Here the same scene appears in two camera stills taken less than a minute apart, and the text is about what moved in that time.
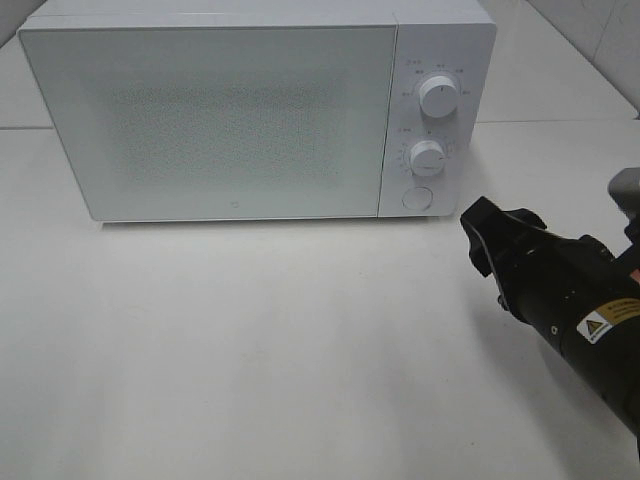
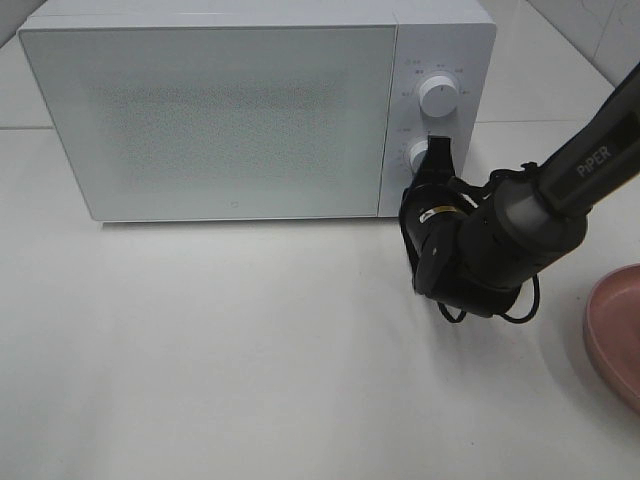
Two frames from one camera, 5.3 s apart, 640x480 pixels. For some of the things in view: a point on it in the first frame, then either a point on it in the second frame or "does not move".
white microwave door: (218, 123) does not move
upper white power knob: (439, 96) does not move
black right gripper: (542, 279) -> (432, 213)
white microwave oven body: (267, 110) does not move
